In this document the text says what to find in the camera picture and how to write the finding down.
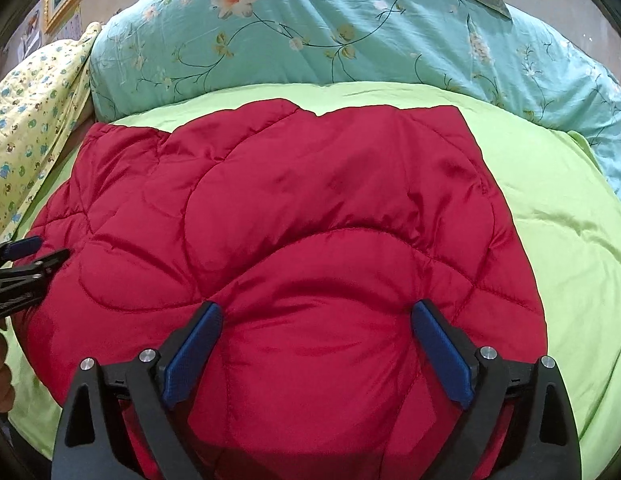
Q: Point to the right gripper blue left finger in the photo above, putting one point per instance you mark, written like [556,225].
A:
[92,441]

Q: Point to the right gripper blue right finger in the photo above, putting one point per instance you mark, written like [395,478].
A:
[541,440]

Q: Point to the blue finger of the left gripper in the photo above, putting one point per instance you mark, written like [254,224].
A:
[19,249]
[41,269]

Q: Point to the red quilted puffer jacket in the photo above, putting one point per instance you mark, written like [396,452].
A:
[316,235]

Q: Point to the person's left hand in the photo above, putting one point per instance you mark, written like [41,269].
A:
[7,392]

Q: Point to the yellow patterned cloth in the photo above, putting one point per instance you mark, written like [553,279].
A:
[41,101]

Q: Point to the light green bed sheet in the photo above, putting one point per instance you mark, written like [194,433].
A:
[565,213]

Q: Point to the teal floral quilt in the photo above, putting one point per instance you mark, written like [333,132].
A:
[159,52]

